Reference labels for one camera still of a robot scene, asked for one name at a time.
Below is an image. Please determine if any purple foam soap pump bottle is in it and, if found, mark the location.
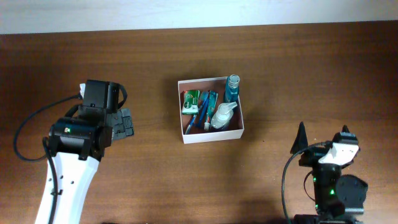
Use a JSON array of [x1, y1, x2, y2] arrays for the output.
[[211, 101, 238, 131]]

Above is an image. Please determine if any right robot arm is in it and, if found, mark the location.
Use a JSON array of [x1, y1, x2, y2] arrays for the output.
[[282, 123, 368, 223]]

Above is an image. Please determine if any green white toothpaste tube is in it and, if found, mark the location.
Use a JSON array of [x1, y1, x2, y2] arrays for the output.
[[204, 90, 218, 131]]

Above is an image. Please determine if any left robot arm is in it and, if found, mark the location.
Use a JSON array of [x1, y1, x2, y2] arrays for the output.
[[35, 80, 134, 223]]

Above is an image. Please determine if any white cardboard box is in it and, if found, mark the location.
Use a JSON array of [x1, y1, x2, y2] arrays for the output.
[[177, 77, 244, 144]]

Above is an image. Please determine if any blue mouthwash bottle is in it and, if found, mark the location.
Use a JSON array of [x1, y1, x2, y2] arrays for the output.
[[223, 74, 240, 103]]

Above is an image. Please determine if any blue disposable razor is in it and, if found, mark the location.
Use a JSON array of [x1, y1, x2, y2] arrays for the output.
[[195, 97, 210, 128]]

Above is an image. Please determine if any green Dettol soap bar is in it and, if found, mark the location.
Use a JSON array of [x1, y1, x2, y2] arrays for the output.
[[181, 90, 200, 115]]

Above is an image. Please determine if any blue white toothbrush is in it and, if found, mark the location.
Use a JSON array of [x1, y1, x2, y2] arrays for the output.
[[185, 91, 209, 134]]

